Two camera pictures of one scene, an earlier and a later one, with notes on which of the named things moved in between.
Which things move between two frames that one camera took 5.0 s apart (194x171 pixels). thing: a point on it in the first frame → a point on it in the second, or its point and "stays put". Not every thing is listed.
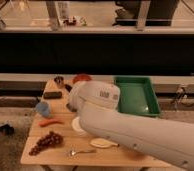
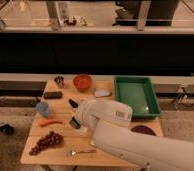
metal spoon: [73, 152] stays put
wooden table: [53, 139] stays put
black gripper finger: [70, 108] → [74, 123]
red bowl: [81, 77] stays put
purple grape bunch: [51, 140] stays put
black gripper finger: [68, 87] → [73, 103]
